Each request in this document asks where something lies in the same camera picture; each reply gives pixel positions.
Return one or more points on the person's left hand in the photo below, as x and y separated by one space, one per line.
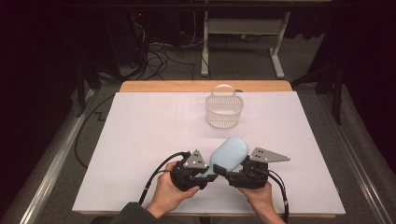
169 193

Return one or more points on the person's right hand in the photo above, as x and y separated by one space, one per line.
261 197

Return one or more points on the light blue hairbrush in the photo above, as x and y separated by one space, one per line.
229 155

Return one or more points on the wooden table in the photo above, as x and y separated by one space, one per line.
186 86

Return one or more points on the black metal stand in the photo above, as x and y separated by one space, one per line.
330 81
88 81

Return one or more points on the white plastic slotted basket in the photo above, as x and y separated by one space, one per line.
224 109

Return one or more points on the yellow-green ball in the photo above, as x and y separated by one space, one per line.
243 36

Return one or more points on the dark box with red light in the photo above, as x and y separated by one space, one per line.
130 34

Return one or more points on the white metal table frame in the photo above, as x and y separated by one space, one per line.
246 26

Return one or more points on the aluminium floor rail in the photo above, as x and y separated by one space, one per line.
361 174
46 174

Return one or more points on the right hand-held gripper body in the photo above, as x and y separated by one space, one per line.
253 174

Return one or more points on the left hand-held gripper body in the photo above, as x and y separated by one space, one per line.
186 177

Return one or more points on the white sheet table cover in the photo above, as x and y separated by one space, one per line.
149 130

